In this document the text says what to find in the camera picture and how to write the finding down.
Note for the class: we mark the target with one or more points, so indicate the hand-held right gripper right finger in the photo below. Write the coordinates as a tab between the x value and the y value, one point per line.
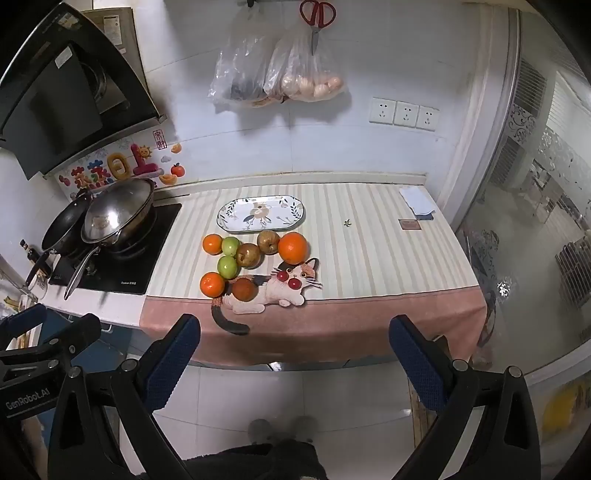
415	364

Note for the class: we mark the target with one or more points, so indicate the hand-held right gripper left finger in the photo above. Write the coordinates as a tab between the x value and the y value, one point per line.
171	360

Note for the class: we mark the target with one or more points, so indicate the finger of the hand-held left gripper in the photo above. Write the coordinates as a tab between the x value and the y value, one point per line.
23	321
78	332

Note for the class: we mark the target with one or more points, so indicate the small orange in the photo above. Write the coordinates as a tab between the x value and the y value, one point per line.
213	243
212	284

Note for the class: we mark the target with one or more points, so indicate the dark orange tangerine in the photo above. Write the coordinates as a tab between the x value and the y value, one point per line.
243	290

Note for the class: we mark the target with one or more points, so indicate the green apple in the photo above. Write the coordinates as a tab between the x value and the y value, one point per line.
231	246
227	266

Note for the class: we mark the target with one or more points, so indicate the brown pear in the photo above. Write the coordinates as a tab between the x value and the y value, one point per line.
249	255

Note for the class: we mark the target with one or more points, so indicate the red cherry tomato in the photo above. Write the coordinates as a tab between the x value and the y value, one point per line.
282	276
292	284

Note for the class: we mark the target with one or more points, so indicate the reddish brown apple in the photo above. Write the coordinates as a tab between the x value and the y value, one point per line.
268	241

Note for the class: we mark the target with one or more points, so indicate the large orange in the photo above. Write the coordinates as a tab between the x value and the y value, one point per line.
293	248

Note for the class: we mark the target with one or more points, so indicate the floral oval plate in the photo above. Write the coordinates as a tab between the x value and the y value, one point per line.
261	214

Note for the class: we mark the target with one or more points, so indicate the dark sauce bottle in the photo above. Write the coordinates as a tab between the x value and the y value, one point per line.
30	251

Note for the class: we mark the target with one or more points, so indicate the black induction cooktop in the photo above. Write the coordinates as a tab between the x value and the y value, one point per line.
138	263

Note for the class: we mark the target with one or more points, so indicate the black frying pan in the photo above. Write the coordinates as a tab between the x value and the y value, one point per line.
62	230

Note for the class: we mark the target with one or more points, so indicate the striped pink tablecloth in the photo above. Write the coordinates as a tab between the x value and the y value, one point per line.
383	258

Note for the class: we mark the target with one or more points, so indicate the person's grey slipper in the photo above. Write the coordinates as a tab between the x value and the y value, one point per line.
261	430

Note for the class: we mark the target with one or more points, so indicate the calico cat shaped mat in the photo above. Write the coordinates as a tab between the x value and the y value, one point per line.
272	295

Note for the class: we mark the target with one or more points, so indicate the steel wok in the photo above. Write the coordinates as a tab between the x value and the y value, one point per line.
120	212

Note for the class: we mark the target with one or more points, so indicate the person's dark clothing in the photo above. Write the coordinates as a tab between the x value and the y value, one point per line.
258	464

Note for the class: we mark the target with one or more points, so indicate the yellow object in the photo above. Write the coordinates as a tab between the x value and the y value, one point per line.
561	406

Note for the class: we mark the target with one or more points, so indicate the white folded cloth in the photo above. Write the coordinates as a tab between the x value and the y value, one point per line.
418	199

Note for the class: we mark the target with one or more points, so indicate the glass sliding door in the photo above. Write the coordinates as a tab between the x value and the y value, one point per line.
535	207

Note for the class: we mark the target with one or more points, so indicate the black range hood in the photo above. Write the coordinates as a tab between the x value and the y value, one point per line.
51	106

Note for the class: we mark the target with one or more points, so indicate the pile of brown eggs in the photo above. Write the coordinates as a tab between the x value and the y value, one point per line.
318	85

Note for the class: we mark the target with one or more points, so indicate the clear plastic egg bag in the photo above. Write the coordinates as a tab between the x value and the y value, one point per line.
304	60

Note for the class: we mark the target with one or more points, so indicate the colourful wall stickers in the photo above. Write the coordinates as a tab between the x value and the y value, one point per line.
117	166

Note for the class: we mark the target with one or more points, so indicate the white wall socket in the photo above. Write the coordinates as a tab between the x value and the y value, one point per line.
406	114
427	118
382	110

